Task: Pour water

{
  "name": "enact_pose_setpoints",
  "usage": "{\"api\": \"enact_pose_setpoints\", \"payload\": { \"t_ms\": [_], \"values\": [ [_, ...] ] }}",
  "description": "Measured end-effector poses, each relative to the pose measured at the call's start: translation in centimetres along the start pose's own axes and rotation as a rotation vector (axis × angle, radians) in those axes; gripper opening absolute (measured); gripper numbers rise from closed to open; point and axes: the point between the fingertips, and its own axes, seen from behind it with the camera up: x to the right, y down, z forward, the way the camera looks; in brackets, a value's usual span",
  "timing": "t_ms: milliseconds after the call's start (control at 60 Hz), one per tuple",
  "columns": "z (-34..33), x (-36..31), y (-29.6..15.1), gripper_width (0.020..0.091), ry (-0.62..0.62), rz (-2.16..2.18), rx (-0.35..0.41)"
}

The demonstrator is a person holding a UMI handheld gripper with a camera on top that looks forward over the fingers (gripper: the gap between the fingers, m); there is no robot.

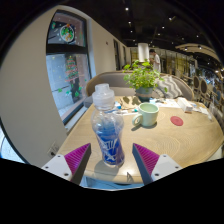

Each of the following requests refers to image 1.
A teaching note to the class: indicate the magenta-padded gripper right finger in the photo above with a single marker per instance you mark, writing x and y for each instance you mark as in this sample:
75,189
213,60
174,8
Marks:
163,165

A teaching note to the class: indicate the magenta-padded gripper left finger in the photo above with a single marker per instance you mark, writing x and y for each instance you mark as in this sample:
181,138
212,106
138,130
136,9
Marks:
61,165

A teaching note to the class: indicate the clear bottle with blue label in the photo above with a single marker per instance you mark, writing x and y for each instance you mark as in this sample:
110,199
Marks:
108,133

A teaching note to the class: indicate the flat round red coaster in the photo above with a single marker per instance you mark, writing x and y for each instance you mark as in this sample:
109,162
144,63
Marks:
176,120

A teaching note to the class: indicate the pale green mug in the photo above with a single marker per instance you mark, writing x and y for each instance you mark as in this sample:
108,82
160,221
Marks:
148,115

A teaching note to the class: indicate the printed paper leaflets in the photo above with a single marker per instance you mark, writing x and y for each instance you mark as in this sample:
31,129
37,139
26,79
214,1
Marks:
168,104

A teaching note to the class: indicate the white box with orange end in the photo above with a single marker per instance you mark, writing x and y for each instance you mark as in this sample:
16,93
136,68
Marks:
184,104

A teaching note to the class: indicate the grey white chevron pillow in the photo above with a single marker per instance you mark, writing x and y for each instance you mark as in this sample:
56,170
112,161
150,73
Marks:
170,86

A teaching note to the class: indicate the dark-framed window with decals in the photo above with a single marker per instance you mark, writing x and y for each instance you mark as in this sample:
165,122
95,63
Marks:
66,80

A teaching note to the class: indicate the group of dining chairs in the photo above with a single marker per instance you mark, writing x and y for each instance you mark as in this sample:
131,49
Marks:
203,88

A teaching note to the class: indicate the potted green plant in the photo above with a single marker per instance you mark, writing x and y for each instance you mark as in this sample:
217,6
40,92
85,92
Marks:
141,76

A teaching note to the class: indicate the curved grey sofa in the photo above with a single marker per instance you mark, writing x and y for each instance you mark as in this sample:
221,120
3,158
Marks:
106,80

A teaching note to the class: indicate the white round column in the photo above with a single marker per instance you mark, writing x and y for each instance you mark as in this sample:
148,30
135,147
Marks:
143,51

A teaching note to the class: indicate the group of ceiling lights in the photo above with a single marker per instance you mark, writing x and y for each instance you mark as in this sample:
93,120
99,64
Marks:
126,8

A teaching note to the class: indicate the white wall socket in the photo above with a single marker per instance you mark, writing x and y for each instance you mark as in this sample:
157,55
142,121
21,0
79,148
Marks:
52,150

